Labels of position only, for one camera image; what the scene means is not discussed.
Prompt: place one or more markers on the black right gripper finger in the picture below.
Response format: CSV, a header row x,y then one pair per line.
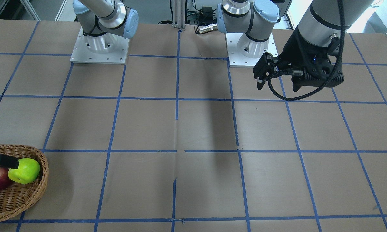
x,y
7,161

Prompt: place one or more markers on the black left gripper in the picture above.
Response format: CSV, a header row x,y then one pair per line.
x,y
293,53

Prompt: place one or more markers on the green apple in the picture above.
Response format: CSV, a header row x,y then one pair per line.
x,y
27,171

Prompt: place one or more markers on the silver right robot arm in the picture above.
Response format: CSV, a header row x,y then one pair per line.
x,y
107,26

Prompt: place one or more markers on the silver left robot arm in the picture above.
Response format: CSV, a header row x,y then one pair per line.
x,y
322,21

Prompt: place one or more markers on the woven wicker basket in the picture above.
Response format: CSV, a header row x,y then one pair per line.
x,y
19,197

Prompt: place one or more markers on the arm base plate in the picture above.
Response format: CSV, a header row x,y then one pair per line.
x,y
244,53
105,49

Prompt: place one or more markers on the aluminium frame post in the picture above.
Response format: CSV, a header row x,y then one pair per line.
x,y
179,8

